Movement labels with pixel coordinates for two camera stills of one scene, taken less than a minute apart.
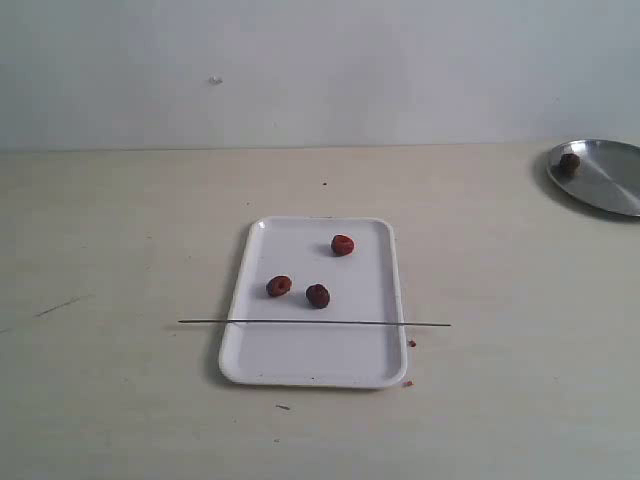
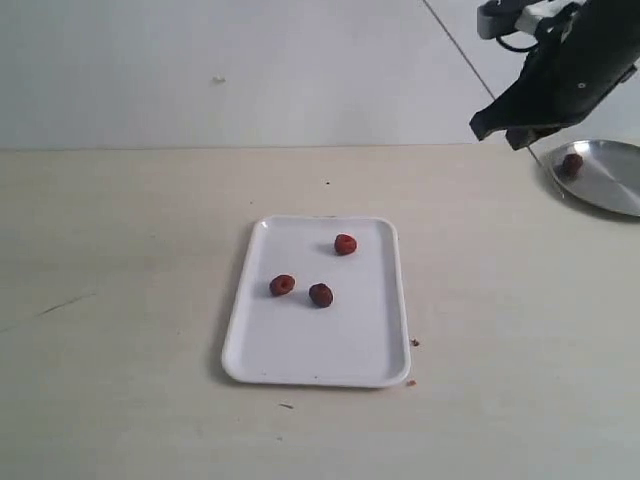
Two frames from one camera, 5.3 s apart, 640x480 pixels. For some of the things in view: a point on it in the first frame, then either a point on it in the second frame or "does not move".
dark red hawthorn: [317, 295] does not move
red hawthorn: [278, 286] does not move
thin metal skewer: [317, 322] -> [551, 177]
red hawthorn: [341, 245] does not move
